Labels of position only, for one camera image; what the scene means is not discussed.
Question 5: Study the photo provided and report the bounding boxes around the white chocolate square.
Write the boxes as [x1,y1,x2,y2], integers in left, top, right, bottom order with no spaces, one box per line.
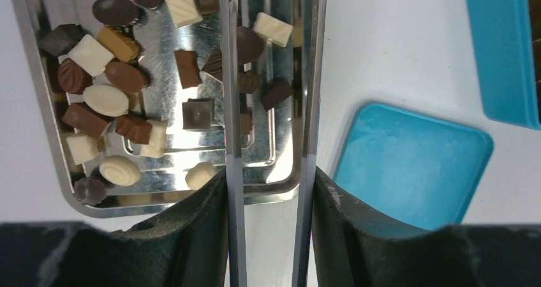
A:
[165,0,203,28]

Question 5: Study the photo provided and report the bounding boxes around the teal chocolate box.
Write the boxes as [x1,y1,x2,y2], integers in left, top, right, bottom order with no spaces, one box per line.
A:
[466,0,540,130]

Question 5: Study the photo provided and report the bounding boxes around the metal serving tongs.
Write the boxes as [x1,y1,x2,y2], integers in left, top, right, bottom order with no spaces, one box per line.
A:
[220,0,327,286]

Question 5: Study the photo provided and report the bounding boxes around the caramel block chocolate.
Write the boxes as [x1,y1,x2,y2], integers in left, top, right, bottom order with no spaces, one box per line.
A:
[97,27,140,63]

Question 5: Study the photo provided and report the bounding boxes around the white chocolate block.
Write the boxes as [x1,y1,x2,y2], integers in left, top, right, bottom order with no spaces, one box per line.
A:
[253,12,293,48]

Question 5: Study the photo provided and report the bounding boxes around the white swirl chocolate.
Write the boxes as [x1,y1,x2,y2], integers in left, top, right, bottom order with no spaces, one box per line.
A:
[98,156,141,186]

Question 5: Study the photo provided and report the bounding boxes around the teal box lid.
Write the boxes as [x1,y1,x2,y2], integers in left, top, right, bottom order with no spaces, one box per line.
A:
[333,103,494,230]

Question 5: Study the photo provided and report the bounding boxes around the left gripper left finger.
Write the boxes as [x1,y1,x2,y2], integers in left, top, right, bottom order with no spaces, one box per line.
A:
[1,171,228,286]

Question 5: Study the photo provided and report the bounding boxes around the stainless steel tray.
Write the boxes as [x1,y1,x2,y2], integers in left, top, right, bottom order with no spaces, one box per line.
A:
[12,0,312,218]

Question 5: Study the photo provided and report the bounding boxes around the dark oval chocolate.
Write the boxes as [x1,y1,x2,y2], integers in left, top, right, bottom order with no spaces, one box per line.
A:
[92,0,140,26]

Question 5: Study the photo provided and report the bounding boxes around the milk chocolate rectangle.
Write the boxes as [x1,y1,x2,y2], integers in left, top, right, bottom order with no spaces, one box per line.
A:
[174,50,201,89]

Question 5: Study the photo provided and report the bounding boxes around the dark square chocolate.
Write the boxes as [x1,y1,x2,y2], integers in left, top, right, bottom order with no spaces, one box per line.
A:
[182,98,214,130]

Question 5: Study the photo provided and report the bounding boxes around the white oval chocolate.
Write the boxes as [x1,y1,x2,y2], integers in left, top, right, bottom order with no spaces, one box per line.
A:
[82,84,130,117]

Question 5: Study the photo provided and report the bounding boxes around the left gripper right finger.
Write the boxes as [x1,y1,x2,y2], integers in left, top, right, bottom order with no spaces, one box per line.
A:
[312,170,540,286]

